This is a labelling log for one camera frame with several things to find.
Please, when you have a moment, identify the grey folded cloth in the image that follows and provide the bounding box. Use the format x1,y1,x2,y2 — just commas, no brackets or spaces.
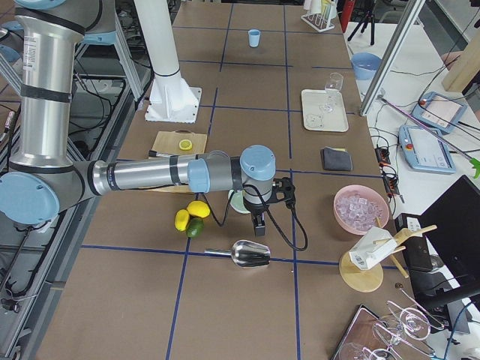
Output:
320,147,353,171

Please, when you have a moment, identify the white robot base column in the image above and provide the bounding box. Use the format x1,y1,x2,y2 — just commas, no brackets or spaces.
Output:
134,0,202,124

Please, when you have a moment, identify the blue bowl with fork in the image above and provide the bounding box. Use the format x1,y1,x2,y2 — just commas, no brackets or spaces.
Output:
351,52,382,80

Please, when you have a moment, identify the white cup rack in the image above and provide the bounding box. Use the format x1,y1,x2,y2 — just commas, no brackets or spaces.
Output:
301,0,337,33

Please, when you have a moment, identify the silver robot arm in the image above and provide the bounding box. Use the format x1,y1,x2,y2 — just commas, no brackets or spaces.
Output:
1,1,276,236

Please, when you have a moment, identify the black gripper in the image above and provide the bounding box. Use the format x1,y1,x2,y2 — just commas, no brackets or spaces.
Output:
243,193,266,236

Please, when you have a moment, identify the wooden stand with carton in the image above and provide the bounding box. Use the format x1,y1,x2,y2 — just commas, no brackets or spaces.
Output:
339,225,437,293

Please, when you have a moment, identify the black tripod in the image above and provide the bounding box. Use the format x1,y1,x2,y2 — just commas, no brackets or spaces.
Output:
347,0,377,46

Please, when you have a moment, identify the cream bear tray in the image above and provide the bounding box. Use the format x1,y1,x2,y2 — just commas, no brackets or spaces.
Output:
301,89,349,133

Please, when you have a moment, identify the yellow lemon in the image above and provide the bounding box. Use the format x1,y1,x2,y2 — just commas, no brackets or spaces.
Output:
187,200,211,218
174,209,191,232

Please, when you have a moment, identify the light green bowl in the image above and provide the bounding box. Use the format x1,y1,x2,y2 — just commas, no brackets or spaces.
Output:
228,190,250,215

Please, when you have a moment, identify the blue teach pendant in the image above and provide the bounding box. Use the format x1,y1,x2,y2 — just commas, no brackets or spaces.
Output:
411,91,467,134
398,125,456,174

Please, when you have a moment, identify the half lemon slice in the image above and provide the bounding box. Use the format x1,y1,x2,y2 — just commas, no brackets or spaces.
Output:
178,139,193,152

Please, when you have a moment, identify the pink bowl of ice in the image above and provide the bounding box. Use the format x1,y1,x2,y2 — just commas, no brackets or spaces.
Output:
333,184,390,235

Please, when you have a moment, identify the metal muddler black tip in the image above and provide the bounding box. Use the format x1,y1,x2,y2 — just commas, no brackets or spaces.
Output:
148,149,173,158

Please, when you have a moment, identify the light blue plastic cup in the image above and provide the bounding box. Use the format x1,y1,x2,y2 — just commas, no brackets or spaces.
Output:
248,28,261,48

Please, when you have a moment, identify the metal ice scoop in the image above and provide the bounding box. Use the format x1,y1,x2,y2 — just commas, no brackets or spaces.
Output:
204,239,271,268

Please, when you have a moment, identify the black monitor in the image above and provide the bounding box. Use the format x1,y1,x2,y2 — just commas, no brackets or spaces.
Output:
414,175,479,310

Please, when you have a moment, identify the aluminium frame post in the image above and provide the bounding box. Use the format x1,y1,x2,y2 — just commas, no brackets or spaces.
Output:
359,0,425,116

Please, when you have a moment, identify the clear wine glass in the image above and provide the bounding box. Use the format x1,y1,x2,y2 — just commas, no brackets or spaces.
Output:
320,72,344,114

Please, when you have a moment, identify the hanging wine glasses rack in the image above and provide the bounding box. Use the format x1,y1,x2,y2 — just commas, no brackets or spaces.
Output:
331,283,445,360

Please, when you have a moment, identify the green lime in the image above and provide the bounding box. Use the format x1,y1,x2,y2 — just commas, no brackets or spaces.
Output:
185,217,204,239

